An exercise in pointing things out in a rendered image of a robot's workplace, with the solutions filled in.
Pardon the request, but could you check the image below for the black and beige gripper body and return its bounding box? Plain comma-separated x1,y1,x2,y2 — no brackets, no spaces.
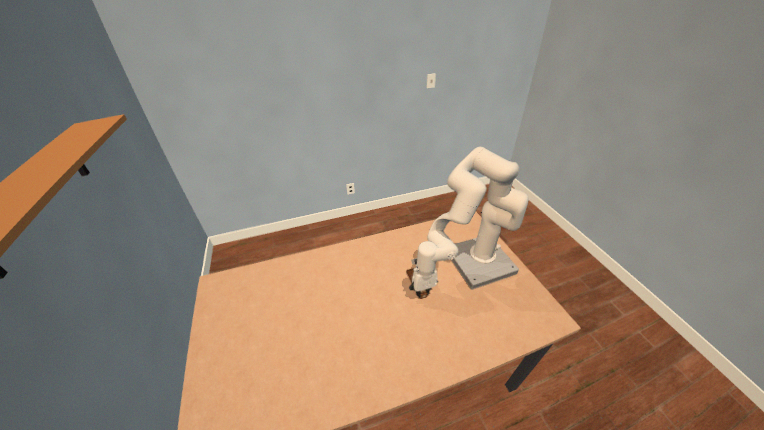
412,269,437,291

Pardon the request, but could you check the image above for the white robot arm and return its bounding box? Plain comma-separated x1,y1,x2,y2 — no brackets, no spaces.
411,147,529,276

